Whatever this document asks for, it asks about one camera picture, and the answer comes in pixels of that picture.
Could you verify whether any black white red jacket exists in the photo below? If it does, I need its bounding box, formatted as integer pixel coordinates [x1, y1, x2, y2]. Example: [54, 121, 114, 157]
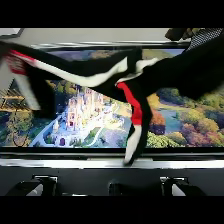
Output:
[0, 30, 224, 167]

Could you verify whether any brown garment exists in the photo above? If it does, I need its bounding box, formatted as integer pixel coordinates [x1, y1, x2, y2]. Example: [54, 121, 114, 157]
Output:
[164, 28, 202, 42]

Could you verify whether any silver frame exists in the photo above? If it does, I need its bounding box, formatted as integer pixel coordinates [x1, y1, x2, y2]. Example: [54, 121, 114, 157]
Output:
[0, 151, 224, 197]

